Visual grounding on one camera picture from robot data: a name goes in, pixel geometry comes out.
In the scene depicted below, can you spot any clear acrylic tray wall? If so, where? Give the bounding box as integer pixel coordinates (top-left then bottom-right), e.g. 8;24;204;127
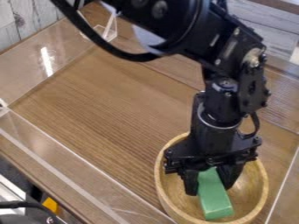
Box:
0;99;121;224

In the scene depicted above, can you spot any yellow tag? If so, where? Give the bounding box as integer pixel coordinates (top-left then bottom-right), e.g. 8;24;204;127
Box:
41;197;58;214

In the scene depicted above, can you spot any clear acrylic corner bracket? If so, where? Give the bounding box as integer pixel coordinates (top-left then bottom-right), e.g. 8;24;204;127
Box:
78;13;117;42

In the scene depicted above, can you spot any black cable bottom left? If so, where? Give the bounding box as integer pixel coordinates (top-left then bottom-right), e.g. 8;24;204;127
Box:
0;200;56;224

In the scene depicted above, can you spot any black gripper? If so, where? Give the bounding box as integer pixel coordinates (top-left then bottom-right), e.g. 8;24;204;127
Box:
163;93;264;197

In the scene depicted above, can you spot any green rectangular block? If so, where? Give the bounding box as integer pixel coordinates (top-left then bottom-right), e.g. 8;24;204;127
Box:
197;168;233;221

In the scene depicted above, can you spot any brown wooden bowl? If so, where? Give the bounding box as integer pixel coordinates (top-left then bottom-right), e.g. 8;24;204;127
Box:
153;133;268;224

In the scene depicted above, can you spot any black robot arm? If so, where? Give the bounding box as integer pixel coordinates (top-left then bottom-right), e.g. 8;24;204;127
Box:
98;0;271;196

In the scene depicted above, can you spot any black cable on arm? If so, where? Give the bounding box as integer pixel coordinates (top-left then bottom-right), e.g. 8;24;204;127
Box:
48;0;161;63

